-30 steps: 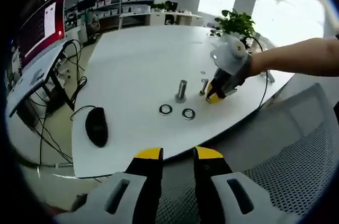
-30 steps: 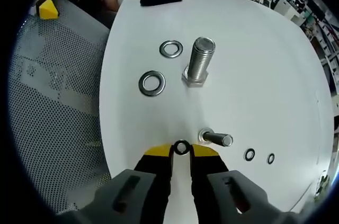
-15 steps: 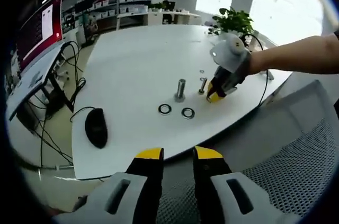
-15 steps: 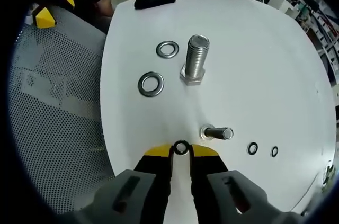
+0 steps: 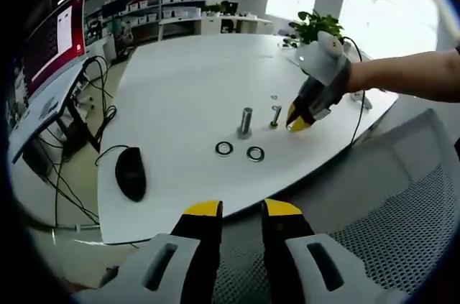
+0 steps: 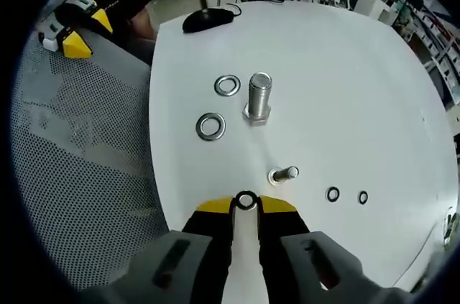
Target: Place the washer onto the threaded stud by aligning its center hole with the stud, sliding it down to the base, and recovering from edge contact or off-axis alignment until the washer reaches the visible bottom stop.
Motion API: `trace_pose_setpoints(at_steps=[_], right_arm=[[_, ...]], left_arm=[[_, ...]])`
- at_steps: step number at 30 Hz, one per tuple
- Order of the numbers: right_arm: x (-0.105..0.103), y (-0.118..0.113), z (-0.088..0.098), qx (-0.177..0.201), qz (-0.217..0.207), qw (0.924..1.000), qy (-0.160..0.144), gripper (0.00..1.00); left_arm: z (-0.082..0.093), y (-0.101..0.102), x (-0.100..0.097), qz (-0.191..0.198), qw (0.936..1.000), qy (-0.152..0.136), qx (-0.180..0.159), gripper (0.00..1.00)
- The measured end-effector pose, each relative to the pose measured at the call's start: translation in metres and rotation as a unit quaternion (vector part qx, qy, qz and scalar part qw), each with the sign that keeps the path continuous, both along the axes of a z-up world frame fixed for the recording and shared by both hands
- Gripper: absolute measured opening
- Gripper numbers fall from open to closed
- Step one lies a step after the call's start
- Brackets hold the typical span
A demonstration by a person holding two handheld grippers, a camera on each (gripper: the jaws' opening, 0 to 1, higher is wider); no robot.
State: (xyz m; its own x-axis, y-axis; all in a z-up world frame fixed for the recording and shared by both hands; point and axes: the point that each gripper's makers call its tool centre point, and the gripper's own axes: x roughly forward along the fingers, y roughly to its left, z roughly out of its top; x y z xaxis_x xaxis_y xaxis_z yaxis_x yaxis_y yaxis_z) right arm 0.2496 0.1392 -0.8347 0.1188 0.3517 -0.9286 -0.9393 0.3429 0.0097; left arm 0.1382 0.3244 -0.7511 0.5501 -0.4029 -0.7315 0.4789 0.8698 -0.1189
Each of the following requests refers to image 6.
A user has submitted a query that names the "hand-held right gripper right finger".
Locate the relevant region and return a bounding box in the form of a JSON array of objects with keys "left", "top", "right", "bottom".
[{"left": 255, "top": 195, "right": 414, "bottom": 304}]

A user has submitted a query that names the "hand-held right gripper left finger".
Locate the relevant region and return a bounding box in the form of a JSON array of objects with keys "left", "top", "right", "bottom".
[{"left": 80, "top": 194, "right": 238, "bottom": 304}]

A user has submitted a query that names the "small threaded steel stud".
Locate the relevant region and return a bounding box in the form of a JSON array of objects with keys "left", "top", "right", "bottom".
[{"left": 267, "top": 165, "right": 300, "bottom": 187}]

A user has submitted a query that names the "large silver steel washer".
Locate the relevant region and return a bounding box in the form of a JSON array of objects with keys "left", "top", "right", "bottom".
[
  {"left": 195, "top": 112, "right": 226, "bottom": 142},
  {"left": 214, "top": 74, "right": 242, "bottom": 97}
]

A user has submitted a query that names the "large threaded steel stud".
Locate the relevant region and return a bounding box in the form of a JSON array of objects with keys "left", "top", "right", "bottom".
[{"left": 242, "top": 72, "right": 273, "bottom": 127}]

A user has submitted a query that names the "grey mesh office chair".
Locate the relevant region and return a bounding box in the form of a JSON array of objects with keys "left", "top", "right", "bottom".
[{"left": 12, "top": 27, "right": 231, "bottom": 293}]

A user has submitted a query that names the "black computer mouse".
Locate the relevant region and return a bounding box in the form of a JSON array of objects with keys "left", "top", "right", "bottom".
[{"left": 182, "top": 8, "right": 235, "bottom": 34}]

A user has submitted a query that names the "white storage shelf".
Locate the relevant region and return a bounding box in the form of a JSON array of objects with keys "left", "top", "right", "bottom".
[{"left": 391, "top": 0, "right": 460, "bottom": 103}]

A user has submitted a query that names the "black mouse cable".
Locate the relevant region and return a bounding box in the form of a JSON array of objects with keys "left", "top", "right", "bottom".
[{"left": 225, "top": 2, "right": 243, "bottom": 18}]

